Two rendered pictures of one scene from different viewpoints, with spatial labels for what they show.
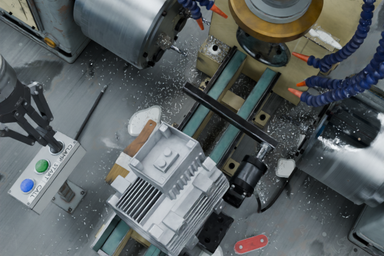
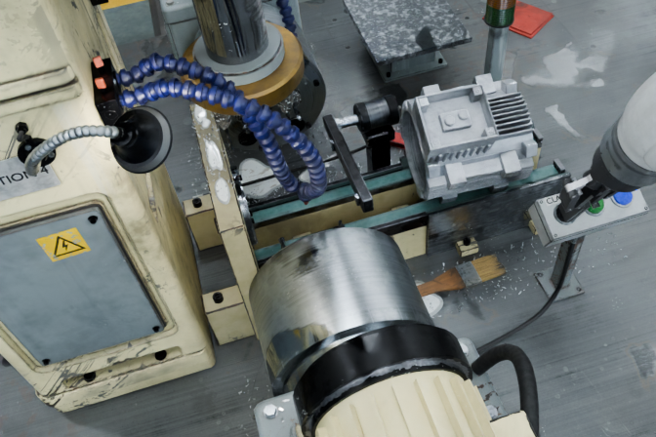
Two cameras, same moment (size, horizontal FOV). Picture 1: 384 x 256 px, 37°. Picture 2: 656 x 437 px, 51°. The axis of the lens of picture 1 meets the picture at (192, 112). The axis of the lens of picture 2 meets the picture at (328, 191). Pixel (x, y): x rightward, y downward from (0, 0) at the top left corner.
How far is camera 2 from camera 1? 118 cm
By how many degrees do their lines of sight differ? 53
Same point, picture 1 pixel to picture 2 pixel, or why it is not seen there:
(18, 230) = (638, 285)
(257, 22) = (289, 44)
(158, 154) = (458, 137)
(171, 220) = (487, 85)
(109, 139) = (471, 311)
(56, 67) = not seen: outside the picture
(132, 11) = (373, 254)
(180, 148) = (431, 123)
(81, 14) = not seen: hidden behind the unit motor
